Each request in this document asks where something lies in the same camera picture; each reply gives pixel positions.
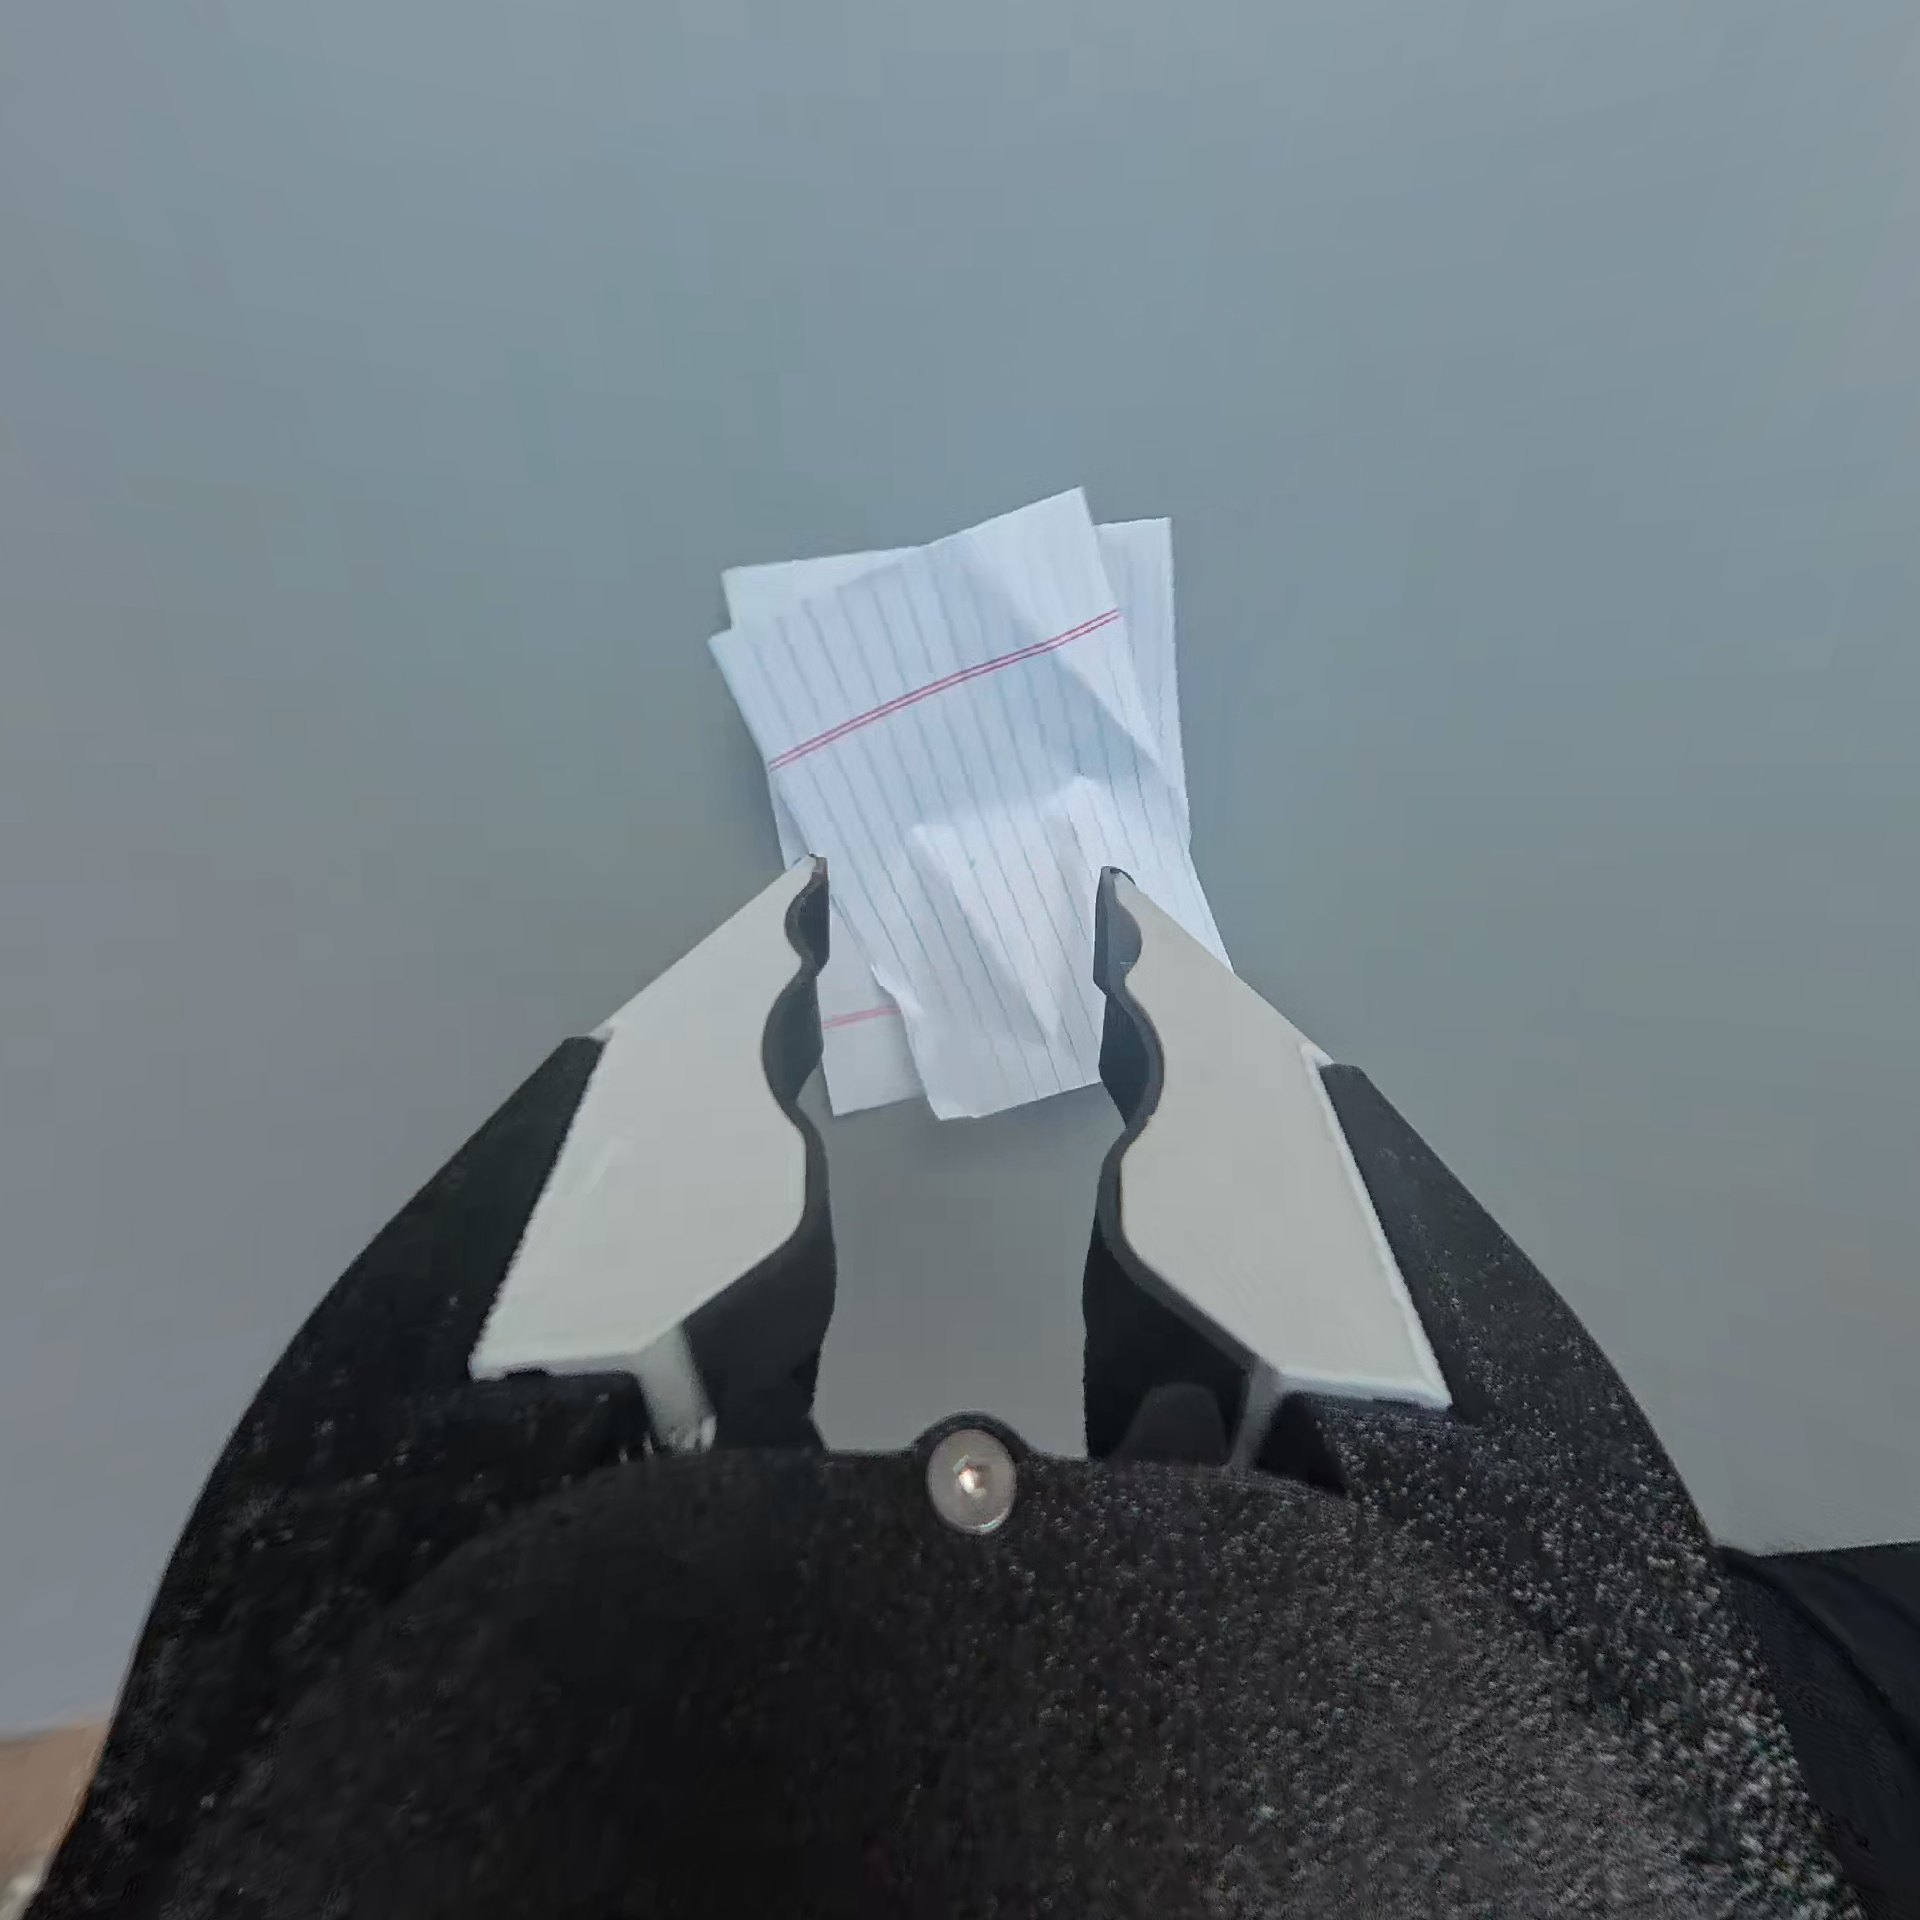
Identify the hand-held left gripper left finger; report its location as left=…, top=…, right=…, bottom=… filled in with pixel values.
left=466, top=854, right=839, bottom=1452

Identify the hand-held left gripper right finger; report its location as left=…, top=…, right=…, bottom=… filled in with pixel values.
left=1086, top=865, right=1457, bottom=1464

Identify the white lined paper sheet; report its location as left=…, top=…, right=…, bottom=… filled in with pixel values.
left=743, top=484, right=1203, bottom=1123

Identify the grey desk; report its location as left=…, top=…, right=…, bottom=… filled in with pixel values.
left=0, top=0, right=1920, bottom=1740

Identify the cut lined paper piece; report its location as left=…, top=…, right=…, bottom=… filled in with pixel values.
left=709, top=631, right=951, bottom=1119
left=719, top=548, right=900, bottom=634
left=1094, top=516, right=1234, bottom=969

